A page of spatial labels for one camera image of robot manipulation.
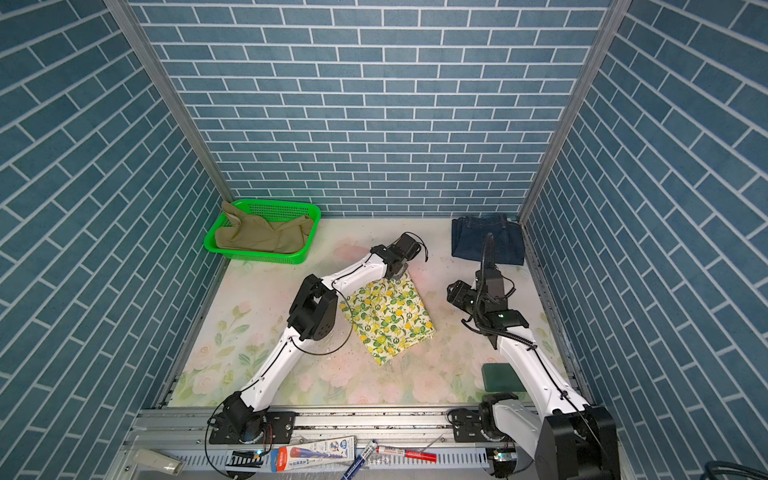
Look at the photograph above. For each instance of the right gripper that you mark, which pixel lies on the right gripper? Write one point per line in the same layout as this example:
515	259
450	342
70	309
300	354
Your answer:
458	295

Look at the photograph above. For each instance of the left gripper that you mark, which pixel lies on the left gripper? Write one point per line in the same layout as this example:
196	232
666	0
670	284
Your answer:
403	269

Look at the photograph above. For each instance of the yellow lemon print skirt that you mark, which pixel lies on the yellow lemon print skirt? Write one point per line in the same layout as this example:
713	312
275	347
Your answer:
389	316

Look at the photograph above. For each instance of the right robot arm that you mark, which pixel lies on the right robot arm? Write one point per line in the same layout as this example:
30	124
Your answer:
565	436

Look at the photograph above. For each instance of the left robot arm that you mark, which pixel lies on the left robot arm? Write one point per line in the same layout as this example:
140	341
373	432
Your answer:
311	318

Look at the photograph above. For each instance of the dark green pad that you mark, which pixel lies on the dark green pad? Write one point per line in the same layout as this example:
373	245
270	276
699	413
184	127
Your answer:
501	378

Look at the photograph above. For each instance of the olive khaki skirt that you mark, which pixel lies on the olive khaki skirt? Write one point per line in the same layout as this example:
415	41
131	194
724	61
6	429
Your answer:
253	233

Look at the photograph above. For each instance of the green plastic basket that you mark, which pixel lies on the green plastic basket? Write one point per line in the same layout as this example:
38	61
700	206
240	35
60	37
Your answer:
271	210

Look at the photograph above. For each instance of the blue marker pen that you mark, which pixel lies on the blue marker pen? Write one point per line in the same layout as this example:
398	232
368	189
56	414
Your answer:
360	460

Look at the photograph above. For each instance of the toothpaste box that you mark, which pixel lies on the toothpaste box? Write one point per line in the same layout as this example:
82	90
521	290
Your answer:
313	454

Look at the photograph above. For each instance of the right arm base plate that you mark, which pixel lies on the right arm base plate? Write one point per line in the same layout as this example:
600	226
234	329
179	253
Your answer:
471	426

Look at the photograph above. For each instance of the aluminium rail frame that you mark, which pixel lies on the aluminium rail frame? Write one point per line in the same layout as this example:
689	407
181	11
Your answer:
182	433

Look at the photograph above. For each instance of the red handled screwdriver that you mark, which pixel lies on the red handled screwdriver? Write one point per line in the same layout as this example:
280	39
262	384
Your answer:
405	453

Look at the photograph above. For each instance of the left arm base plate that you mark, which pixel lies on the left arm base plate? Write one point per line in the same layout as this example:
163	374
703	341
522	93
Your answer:
268	428

